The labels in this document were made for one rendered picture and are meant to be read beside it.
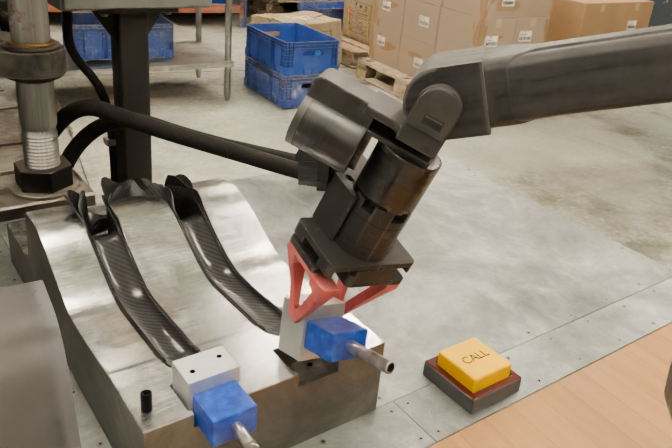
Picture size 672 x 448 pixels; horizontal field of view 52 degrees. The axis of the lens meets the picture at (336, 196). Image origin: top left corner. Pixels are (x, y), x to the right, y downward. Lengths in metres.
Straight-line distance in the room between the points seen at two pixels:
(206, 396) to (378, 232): 0.21
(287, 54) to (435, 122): 3.84
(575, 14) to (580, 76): 4.60
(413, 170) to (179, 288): 0.36
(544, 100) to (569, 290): 0.58
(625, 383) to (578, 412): 0.10
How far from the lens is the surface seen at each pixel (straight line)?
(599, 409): 0.88
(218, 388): 0.64
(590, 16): 5.18
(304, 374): 0.73
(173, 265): 0.84
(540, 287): 1.08
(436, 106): 0.53
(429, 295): 1.00
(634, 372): 0.96
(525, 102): 0.54
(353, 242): 0.60
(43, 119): 1.27
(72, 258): 0.83
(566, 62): 0.54
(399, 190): 0.57
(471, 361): 0.82
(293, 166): 1.22
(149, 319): 0.78
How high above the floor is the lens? 1.32
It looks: 24 degrees down
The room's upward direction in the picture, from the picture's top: 5 degrees clockwise
